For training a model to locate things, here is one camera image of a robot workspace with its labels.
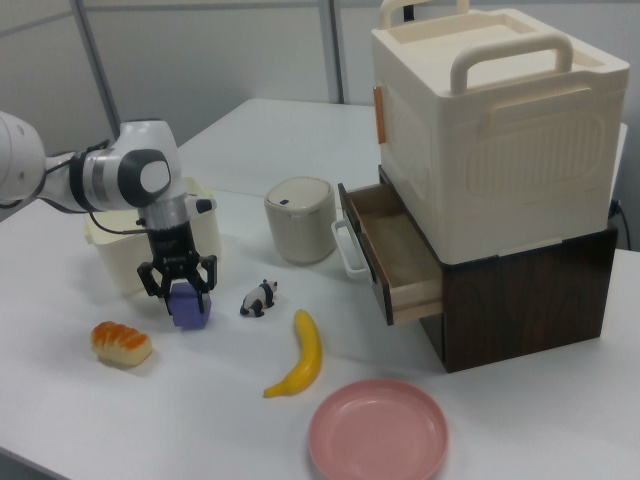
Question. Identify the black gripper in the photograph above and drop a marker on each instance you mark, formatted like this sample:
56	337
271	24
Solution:
170	250

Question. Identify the purple cube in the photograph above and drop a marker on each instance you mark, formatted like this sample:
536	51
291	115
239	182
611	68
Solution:
191	312

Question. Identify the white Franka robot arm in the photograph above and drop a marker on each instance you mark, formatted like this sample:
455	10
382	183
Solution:
120	170

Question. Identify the cream open plastic box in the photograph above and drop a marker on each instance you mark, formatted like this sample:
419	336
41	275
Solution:
112	255

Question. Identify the panda toy figure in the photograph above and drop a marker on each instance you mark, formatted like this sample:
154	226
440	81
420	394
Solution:
257	299

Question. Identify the orange glazed toy bread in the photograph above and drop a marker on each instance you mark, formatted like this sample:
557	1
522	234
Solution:
120	344

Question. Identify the yellow banana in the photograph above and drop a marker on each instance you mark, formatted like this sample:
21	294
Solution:
306	350

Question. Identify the beige lidded trash can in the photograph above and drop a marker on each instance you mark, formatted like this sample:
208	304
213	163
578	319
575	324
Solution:
300	225

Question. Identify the open wooden drawer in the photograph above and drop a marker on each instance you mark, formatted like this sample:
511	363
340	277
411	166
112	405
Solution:
395	260

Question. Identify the pink plate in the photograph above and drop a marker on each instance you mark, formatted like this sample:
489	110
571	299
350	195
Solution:
377	432

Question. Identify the dark wooden drawer cabinet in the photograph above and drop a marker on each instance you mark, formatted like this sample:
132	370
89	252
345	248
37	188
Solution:
525	305

